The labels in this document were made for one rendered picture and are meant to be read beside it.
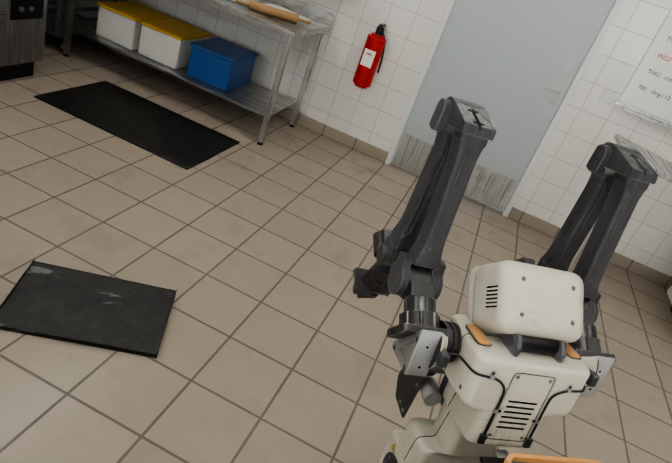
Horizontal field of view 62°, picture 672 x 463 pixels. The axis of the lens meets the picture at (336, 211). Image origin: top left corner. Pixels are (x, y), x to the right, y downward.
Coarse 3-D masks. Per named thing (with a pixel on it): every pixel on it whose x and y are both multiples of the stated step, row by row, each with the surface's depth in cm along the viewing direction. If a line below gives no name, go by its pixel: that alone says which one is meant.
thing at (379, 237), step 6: (378, 234) 146; (384, 234) 144; (390, 234) 145; (378, 240) 146; (384, 240) 143; (378, 246) 145; (384, 246) 136; (378, 252) 138; (384, 252) 135; (378, 258) 137; (384, 258) 136; (378, 264) 138
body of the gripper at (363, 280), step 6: (354, 270) 150; (360, 270) 150; (366, 270) 151; (354, 276) 149; (360, 276) 149; (366, 276) 147; (372, 276) 145; (354, 282) 148; (360, 282) 148; (366, 282) 147; (372, 282) 145; (378, 282) 145; (384, 282) 145; (354, 288) 147; (360, 288) 147; (366, 288) 148; (372, 288) 147; (378, 288) 148; (384, 288) 150; (384, 294) 149
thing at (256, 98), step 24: (72, 0) 431; (216, 0) 390; (264, 0) 451; (288, 0) 445; (72, 24) 442; (264, 24) 385; (288, 24) 398; (312, 24) 428; (120, 48) 440; (288, 48) 389; (312, 48) 447; (168, 72) 429; (240, 96) 433; (264, 96) 451; (264, 120) 414
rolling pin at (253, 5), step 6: (240, 0) 396; (252, 6) 397; (258, 6) 398; (264, 6) 399; (270, 6) 401; (264, 12) 401; (270, 12) 401; (276, 12) 402; (282, 12) 403; (288, 12) 405; (282, 18) 405; (288, 18) 405; (294, 18) 406; (300, 18) 409
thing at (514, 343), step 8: (504, 336) 116; (512, 336) 114; (520, 336) 113; (528, 336) 114; (504, 344) 116; (512, 344) 113; (520, 344) 112; (528, 344) 114; (536, 344) 114; (544, 344) 115; (552, 344) 115; (560, 344) 116; (512, 352) 113; (536, 352) 115; (544, 352) 115; (552, 352) 116; (560, 352) 115; (560, 360) 115
